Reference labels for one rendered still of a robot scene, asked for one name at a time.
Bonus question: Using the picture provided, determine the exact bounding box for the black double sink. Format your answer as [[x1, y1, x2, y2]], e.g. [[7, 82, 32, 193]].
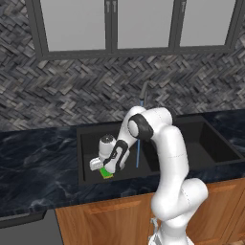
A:
[[76, 114, 245, 188]]

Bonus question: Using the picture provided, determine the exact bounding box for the green sponge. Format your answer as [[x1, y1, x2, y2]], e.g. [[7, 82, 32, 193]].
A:
[[99, 167, 115, 181]]

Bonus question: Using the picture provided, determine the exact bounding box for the blue water stream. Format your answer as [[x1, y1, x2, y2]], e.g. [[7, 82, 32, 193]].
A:
[[135, 100, 144, 169]]

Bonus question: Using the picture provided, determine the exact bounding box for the grey glass cupboard door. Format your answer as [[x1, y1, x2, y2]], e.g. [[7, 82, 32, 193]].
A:
[[25, 0, 113, 61], [111, 0, 176, 56], [173, 0, 245, 54]]

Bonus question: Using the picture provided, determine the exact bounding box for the grey tap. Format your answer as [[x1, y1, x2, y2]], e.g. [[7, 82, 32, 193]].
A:
[[139, 80, 151, 107]]

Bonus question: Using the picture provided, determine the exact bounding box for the wooden cupboard front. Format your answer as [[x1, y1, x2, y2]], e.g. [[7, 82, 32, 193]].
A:
[[54, 191, 162, 245], [186, 177, 245, 245]]

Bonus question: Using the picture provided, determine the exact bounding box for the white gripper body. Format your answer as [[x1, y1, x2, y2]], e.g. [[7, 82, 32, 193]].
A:
[[89, 157, 103, 172]]

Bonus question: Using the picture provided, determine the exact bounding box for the dark grey dishwasher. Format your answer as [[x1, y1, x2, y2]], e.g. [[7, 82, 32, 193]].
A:
[[0, 208, 65, 245]]

